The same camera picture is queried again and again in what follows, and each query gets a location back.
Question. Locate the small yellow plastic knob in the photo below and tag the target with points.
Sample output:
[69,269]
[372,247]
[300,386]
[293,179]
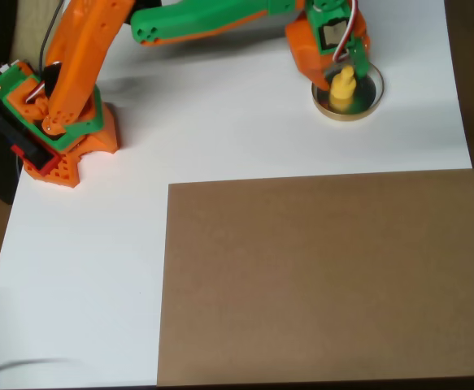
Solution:
[342,91]

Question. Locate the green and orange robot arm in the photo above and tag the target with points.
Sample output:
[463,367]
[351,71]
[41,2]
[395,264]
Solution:
[74,61]

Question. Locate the orange perforated arm base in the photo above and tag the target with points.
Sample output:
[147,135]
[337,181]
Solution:
[98,142]

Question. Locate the round black dish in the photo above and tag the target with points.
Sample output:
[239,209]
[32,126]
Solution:
[366,105]

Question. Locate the brown rectangular board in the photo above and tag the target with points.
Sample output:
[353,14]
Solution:
[322,280]

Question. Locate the red and black controller box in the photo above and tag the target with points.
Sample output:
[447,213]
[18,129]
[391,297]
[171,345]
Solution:
[37,160]

